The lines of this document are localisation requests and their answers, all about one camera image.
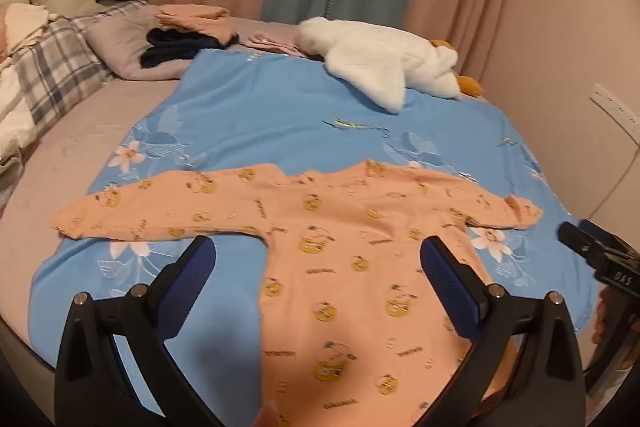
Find grey crumpled cloth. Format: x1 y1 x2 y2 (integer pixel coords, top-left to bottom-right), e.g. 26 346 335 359
0 154 23 212

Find folded orange clothes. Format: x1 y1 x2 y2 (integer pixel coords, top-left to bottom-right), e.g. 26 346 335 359
154 3 240 48

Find white wall power strip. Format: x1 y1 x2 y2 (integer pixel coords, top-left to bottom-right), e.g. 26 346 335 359
590 83 640 135

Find mauve bed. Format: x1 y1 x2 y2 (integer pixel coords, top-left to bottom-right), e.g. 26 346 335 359
0 14 501 358

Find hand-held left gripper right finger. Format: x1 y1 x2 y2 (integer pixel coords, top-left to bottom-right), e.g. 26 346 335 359
420 235 587 427

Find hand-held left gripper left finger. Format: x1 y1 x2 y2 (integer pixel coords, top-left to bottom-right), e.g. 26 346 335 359
54 234 226 427

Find orange printed baby romper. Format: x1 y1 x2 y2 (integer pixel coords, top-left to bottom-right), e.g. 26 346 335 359
48 159 543 427

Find dark navy clothes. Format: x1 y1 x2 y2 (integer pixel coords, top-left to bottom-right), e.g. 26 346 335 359
140 28 226 68

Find cream folded cloth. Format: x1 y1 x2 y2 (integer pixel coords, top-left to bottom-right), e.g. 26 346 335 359
2 2 51 52

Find blue floral bed sheet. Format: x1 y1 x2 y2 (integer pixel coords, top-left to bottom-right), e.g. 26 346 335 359
31 48 601 427

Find small pink garment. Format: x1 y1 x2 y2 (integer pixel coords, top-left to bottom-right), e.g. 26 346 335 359
240 31 306 58

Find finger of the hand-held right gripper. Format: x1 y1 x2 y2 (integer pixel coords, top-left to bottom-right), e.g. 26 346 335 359
557 222 640 299
579 219 640 258

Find mauve pillow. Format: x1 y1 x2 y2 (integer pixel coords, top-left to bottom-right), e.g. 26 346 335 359
85 2 251 82

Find grey plaid pillow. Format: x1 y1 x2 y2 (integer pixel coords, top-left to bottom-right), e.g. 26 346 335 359
10 17 113 128

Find white cable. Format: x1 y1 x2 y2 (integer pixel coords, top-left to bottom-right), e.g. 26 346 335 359
582 132 638 220

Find white goose plush toy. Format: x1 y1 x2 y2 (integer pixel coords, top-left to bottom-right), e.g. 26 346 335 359
292 16 485 114

